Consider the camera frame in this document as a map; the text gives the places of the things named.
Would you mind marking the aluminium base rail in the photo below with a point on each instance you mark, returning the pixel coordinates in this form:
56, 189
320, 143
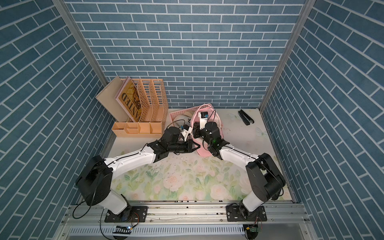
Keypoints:
192, 220

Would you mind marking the peach plastic desk organizer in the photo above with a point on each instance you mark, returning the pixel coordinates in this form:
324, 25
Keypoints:
154, 105

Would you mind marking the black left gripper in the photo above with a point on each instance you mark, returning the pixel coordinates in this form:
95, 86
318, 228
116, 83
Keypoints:
188, 146

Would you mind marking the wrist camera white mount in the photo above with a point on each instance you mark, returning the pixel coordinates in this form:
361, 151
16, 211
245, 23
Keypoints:
203, 119
186, 131

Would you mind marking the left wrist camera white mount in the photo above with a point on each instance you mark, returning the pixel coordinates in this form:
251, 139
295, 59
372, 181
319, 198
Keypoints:
186, 131

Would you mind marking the black stapler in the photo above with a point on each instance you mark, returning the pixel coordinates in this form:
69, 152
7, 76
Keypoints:
247, 120

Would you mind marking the pink perforated plastic basket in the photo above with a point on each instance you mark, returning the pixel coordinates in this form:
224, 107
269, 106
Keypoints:
190, 111

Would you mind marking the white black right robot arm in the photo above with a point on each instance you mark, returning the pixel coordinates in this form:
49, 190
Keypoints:
266, 180

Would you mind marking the pink baseball cap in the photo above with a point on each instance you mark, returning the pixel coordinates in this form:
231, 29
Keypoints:
214, 132

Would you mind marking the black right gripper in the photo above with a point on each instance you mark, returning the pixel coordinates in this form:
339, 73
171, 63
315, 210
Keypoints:
197, 131

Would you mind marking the wanted poster book pink edge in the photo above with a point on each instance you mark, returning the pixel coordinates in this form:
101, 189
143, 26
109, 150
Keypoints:
128, 98

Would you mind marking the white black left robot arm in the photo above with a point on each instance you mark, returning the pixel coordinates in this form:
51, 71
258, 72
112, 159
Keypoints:
94, 182

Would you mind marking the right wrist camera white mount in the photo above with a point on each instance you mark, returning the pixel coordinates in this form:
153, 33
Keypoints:
203, 119

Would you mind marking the beige flat board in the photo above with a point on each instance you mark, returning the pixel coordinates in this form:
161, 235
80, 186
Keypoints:
107, 98

